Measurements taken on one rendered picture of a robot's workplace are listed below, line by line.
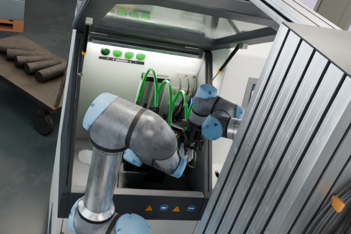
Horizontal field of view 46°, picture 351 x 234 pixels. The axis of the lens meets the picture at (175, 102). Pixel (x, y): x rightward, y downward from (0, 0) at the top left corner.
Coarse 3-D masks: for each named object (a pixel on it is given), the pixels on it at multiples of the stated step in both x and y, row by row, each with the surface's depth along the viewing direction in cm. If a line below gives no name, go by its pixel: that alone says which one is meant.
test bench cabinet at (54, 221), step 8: (56, 168) 235; (56, 176) 226; (56, 184) 217; (56, 192) 209; (56, 200) 201; (56, 208) 194; (56, 216) 187; (48, 224) 262; (56, 224) 185; (48, 232) 250; (56, 232) 187
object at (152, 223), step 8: (64, 224) 186; (152, 224) 198; (160, 224) 199; (168, 224) 200; (176, 224) 201; (184, 224) 202; (192, 224) 204; (64, 232) 188; (72, 232) 190; (152, 232) 201; (160, 232) 202; (168, 232) 203; (176, 232) 205; (184, 232) 206; (192, 232) 207
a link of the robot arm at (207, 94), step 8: (200, 88) 153; (208, 88) 154; (216, 88) 155; (200, 96) 153; (208, 96) 152; (216, 96) 154; (200, 104) 154; (208, 104) 153; (200, 112) 156; (208, 112) 155
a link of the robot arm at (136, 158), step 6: (126, 150) 146; (132, 150) 145; (126, 156) 145; (132, 156) 144; (138, 156) 144; (144, 156) 144; (132, 162) 145; (138, 162) 145; (144, 162) 146; (150, 162) 144
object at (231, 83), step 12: (252, 48) 208; (264, 48) 213; (216, 60) 209; (240, 60) 199; (252, 60) 200; (264, 60) 202; (216, 72) 208; (228, 72) 199; (240, 72) 201; (252, 72) 202; (216, 84) 206; (228, 84) 201; (240, 84) 203; (228, 96) 203; (240, 96) 205; (216, 144) 211; (228, 144) 213; (216, 156) 213
